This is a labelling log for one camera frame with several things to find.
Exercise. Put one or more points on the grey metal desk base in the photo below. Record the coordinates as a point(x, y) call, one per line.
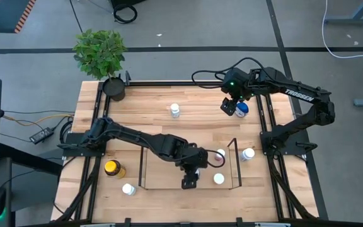
point(351, 19)

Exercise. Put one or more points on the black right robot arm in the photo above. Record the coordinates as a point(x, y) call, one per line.
point(298, 94)

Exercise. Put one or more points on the black power adapter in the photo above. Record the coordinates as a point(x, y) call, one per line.
point(41, 135)

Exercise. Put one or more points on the dark mat orange striped edges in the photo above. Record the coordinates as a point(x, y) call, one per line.
point(5, 15)

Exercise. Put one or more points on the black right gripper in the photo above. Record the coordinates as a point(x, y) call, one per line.
point(236, 83)

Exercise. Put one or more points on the black corner bracket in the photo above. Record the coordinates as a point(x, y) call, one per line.
point(127, 78)

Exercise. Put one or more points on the yellow-cap amber bottle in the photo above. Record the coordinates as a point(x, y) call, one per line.
point(113, 168)

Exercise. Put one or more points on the black box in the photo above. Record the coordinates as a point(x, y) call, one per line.
point(128, 2)

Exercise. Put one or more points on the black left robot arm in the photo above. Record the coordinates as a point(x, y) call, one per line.
point(131, 134)

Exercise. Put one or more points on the blue-cap white bottle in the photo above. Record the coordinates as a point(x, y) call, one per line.
point(242, 109)

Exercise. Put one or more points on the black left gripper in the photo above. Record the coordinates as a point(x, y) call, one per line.
point(194, 159)

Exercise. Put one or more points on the green potted plant black pot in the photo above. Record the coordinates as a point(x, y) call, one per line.
point(99, 52)

